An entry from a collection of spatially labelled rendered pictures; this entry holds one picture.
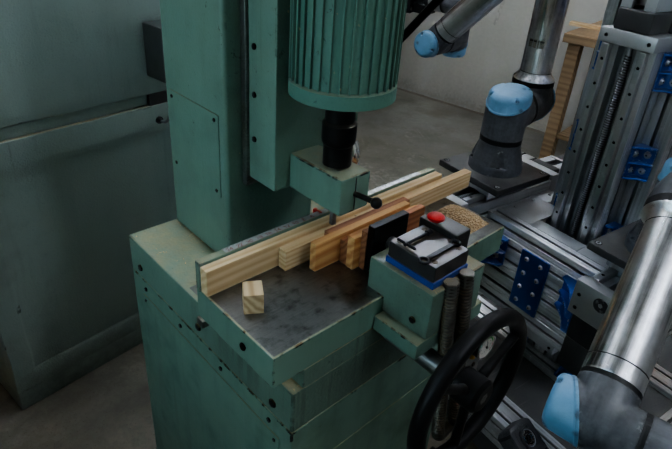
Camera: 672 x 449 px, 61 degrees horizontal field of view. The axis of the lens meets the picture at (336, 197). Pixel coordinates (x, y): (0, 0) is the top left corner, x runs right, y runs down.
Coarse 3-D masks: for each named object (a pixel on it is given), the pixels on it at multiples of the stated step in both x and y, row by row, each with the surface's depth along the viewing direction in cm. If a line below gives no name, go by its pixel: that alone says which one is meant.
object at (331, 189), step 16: (304, 160) 100; (320, 160) 100; (304, 176) 101; (320, 176) 97; (336, 176) 95; (352, 176) 95; (368, 176) 98; (304, 192) 102; (320, 192) 98; (336, 192) 95; (352, 192) 97; (336, 208) 96; (352, 208) 98
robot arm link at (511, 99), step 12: (504, 84) 155; (516, 84) 155; (492, 96) 151; (504, 96) 149; (516, 96) 149; (528, 96) 149; (492, 108) 151; (504, 108) 149; (516, 108) 149; (528, 108) 150; (492, 120) 152; (504, 120) 150; (516, 120) 150; (528, 120) 154; (492, 132) 153; (504, 132) 152; (516, 132) 152
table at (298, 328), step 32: (480, 256) 115; (288, 288) 95; (320, 288) 95; (352, 288) 96; (224, 320) 89; (256, 320) 87; (288, 320) 88; (320, 320) 88; (352, 320) 91; (384, 320) 94; (256, 352) 84; (288, 352) 82; (320, 352) 88; (416, 352) 90
